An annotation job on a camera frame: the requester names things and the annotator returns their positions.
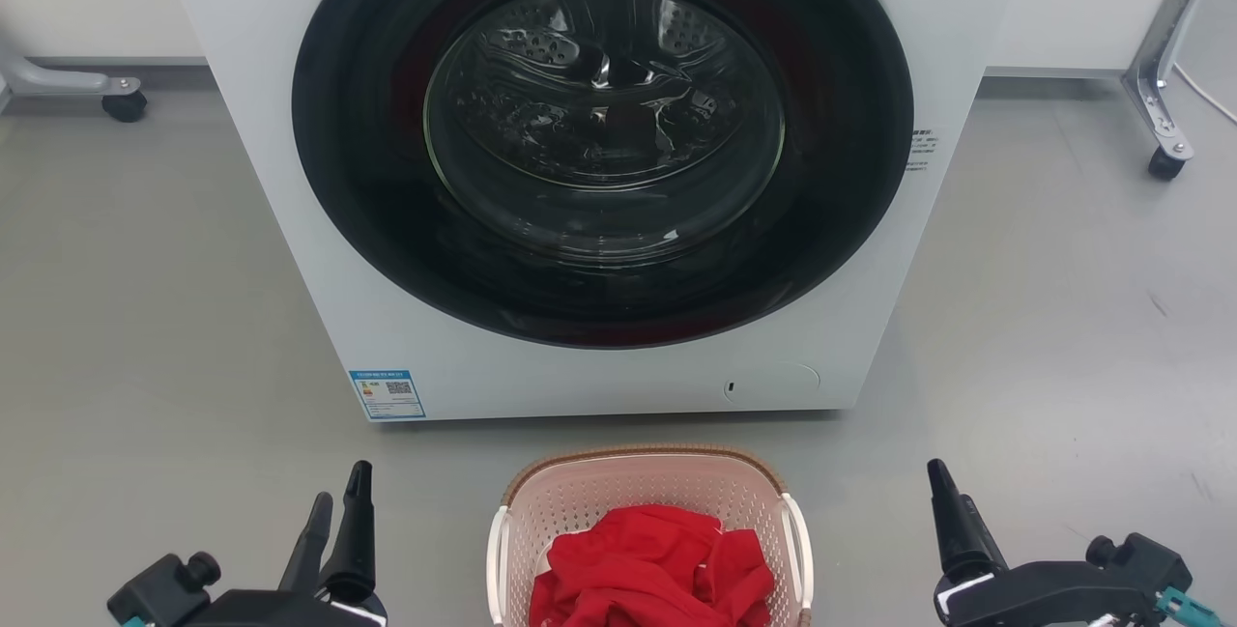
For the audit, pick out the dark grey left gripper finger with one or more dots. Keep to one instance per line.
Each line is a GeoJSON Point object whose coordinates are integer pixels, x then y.
{"type": "Point", "coordinates": [356, 540]}
{"type": "Point", "coordinates": [311, 550]}

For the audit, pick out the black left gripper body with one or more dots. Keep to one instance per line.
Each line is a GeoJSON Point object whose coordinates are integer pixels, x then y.
{"type": "Point", "coordinates": [251, 611]}

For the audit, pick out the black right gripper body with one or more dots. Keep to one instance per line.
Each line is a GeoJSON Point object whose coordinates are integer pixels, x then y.
{"type": "Point", "coordinates": [1053, 593]}

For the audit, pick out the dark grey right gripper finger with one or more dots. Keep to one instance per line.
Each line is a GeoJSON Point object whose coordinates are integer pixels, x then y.
{"type": "Point", "coordinates": [962, 535]}

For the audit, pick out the pink perforated laundry basket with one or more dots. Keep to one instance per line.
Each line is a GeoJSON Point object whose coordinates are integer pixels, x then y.
{"type": "Point", "coordinates": [599, 487]}

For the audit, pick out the blue energy label sticker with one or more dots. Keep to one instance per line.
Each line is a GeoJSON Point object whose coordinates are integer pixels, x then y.
{"type": "Point", "coordinates": [387, 395]}

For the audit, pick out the red garment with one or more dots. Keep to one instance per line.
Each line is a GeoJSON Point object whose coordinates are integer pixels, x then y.
{"type": "Point", "coordinates": [638, 569]}

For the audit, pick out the black round washer door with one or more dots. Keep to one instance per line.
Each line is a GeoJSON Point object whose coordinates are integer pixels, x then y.
{"type": "Point", "coordinates": [358, 173]}

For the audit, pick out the black caster wheel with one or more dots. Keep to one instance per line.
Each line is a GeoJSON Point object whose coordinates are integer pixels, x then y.
{"type": "Point", "coordinates": [125, 106]}
{"type": "Point", "coordinates": [1165, 164]}

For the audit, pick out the white front-load washing machine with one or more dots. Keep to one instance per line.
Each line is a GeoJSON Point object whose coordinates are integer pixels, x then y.
{"type": "Point", "coordinates": [251, 125]}

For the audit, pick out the grey metal stand leg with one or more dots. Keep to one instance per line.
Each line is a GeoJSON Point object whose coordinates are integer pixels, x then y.
{"type": "Point", "coordinates": [1160, 57]}
{"type": "Point", "coordinates": [58, 80]}

